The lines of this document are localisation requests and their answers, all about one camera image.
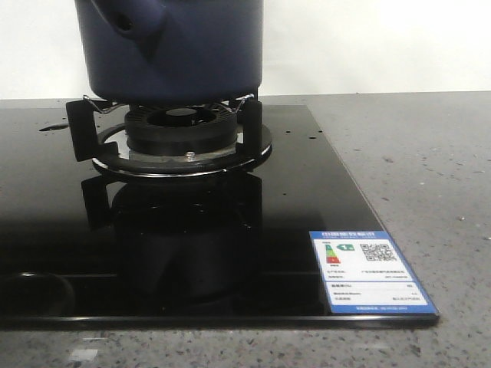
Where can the blue energy label sticker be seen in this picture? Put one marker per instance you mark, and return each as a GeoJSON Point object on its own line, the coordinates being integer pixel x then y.
{"type": "Point", "coordinates": [364, 272]}

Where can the right gas burner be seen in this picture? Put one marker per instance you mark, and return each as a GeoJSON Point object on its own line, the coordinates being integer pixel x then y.
{"type": "Point", "coordinates": [168, 141]}

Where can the dark blue pot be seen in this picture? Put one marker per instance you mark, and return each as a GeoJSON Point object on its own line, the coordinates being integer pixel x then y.
{"type": "Point", "coordinates": [165, 52]}

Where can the black glass gas stove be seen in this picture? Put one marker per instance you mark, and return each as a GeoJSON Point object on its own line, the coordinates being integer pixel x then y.
{"type": "Point", "coordinates": [80, 250]}

